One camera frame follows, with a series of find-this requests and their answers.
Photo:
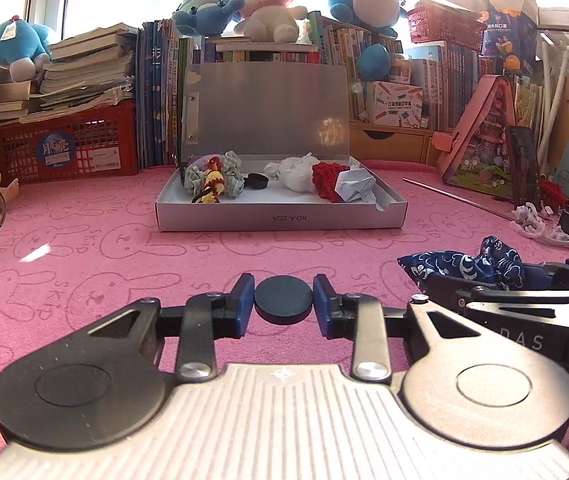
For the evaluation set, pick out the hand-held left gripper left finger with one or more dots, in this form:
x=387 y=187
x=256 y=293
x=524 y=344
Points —
x=242 y=305

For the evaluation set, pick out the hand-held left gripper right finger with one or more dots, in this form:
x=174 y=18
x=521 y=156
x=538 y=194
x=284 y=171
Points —
x=325 y=305

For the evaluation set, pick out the navy floral cloth pouch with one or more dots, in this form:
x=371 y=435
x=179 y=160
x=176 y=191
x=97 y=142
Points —
x=464 y=262

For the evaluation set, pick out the black round cap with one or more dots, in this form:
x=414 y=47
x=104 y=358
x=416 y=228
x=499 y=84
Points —
x=283 y=300
x=257 y=181

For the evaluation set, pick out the white paper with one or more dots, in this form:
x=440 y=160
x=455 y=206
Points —
x=357 y=185

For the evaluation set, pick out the red crochet pouch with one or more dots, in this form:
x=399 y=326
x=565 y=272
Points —
x=323 y=180

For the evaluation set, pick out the green plaid scrunchie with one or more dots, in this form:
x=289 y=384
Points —
x=233 y=172

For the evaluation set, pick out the grey crocheted small pouch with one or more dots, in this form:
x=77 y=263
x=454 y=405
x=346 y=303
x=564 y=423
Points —
x=193 y=177

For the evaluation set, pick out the grey cardboard box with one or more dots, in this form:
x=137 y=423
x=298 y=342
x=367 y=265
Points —
x=264 y=105

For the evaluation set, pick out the small red crochet piece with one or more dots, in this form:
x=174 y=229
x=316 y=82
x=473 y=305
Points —
x=553 y=192

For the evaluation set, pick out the thin metal rod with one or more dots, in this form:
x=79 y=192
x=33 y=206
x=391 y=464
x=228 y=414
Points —
x=459 y=199

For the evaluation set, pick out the dark standing panel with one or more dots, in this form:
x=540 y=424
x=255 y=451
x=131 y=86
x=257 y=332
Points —
x=522 y=165

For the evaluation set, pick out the pink toy house bag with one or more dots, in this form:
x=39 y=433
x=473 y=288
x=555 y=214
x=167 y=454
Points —
x=479 y=135

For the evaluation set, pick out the wooden drawer shelf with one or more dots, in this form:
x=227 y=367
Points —
x=389 y=142

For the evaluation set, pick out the pink rabbit print cloth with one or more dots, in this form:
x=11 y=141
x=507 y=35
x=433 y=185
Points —
x=89 y=240

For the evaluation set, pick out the white pipes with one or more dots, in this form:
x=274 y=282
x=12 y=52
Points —
x=562 y=85

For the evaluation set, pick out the white printed carton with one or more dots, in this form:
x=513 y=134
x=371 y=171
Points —
x=397 y=105

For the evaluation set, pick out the row of colourful books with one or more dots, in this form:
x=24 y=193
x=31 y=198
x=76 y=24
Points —
x=444 y=85

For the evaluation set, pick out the red plastic crate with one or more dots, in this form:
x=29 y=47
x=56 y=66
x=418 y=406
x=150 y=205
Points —
x=99 y=145

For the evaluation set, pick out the row of blue books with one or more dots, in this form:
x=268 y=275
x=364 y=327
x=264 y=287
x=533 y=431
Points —
x=157 y=95

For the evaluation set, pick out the blue printed box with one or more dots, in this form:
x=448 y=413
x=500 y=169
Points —
x=509 y=30

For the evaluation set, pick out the thin horizontal book stack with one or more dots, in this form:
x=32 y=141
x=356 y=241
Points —
x=264 y=50

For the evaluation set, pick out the red plastic basket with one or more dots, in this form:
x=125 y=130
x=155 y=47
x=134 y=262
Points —
x=444 y=25

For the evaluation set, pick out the stack of worn books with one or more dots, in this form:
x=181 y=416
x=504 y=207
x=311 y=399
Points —
x=89 y=70

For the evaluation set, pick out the blue elephant plush toy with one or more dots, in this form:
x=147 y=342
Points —
x=204 y=12

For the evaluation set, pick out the blue cat plush toy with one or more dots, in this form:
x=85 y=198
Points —
x=4 y=45

